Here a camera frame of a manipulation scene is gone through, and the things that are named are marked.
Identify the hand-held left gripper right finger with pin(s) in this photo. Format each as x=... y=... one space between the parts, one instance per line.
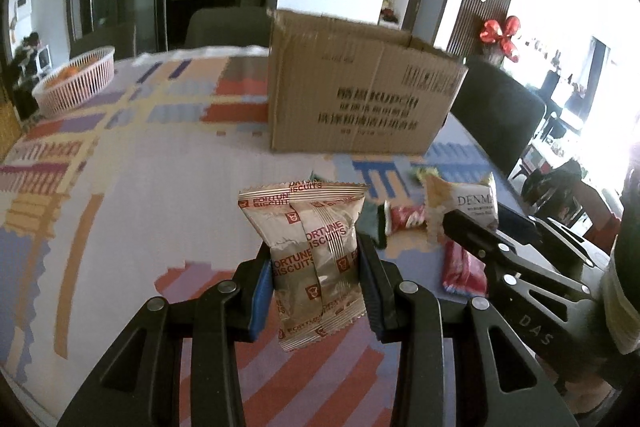
x=372 y=294

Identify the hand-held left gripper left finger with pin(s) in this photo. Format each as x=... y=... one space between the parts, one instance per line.
x=260 y=294

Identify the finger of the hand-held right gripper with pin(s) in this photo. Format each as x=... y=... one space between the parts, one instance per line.
x=500 y=252
x=555 y=242

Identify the white orange snack packet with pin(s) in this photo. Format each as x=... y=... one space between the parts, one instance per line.
x=465 y=202

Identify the beige biscuit packet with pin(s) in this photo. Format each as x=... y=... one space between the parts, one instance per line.
x=310 y=257

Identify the brown cardboard box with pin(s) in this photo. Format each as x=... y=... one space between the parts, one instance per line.
x=350 y=92

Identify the person's right hand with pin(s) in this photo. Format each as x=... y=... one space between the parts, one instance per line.
x=590 y=399

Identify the long red snack packet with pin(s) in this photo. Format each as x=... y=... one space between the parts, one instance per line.
x=462 y=272

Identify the black plastic bag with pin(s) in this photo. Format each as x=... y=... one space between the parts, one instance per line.
x=552 y=182

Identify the dark green snack packet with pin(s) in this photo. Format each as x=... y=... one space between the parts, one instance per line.
x=372 y=222

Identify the small red snack packet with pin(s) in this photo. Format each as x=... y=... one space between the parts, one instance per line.
x=407 y=218

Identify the light green snack packet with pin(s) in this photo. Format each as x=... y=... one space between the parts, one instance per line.
x=422 y=173

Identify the teal snack packet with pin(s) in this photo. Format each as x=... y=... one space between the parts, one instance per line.
x=315 y=177

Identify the dark dining chair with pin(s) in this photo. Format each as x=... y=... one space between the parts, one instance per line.
x=500 y=117
x=102 y=39

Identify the red foil bow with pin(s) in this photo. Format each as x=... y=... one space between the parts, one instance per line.
x=500 y=34

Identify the grey dining chair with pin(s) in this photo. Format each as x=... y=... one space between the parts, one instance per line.
x=225 y=27

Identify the white plastic basket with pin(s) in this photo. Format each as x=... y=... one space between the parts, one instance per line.
x=75 y=89

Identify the orange fruit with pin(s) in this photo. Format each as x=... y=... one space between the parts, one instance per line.
x=70 y=72

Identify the white computer monitor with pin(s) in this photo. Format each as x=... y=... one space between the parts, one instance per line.
x=42 y=59

